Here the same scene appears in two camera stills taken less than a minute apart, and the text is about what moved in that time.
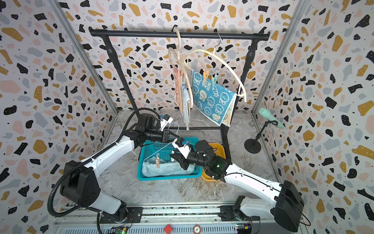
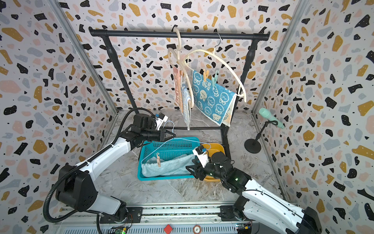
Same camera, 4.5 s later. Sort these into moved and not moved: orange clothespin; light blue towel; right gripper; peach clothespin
Moved: right gripper
Not moved: peach clothespin; light blue towel; orange clothespin
